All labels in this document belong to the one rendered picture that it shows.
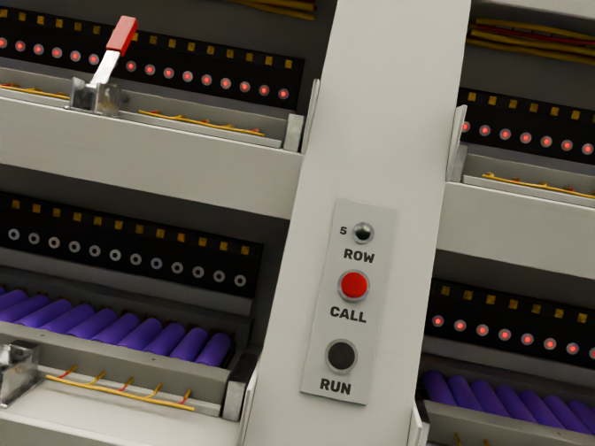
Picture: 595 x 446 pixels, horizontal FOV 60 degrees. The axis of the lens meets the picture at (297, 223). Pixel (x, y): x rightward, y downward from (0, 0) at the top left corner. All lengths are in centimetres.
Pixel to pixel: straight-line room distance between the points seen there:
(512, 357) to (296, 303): 26
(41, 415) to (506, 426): 31
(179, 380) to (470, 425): 20
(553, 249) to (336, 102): 17
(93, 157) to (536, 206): 30
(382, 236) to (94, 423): 21
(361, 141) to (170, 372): 20
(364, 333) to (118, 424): 16
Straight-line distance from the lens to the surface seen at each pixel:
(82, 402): 38
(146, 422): 36
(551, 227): 37
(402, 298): 33
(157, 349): 41
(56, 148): 40
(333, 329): 32
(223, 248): 48
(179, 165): 36
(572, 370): 54
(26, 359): 38
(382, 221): 33
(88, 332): 44
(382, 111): 36
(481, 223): 36
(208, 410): 37
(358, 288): 32
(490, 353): 51
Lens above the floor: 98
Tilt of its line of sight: 13 degrees up
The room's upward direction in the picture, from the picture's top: 12 degrees clockwise
